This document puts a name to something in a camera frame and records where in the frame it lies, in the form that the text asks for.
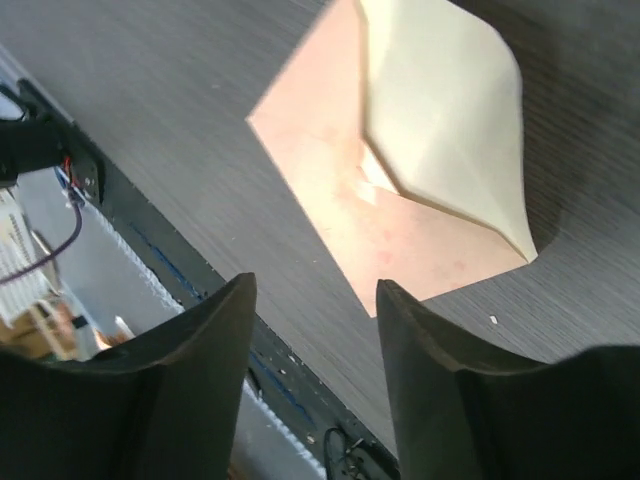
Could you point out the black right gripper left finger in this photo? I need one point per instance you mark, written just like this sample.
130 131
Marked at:
163 405

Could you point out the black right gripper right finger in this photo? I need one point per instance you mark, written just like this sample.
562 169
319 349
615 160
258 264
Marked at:
463 408

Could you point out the pink envelope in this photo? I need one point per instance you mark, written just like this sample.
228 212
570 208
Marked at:
398 127

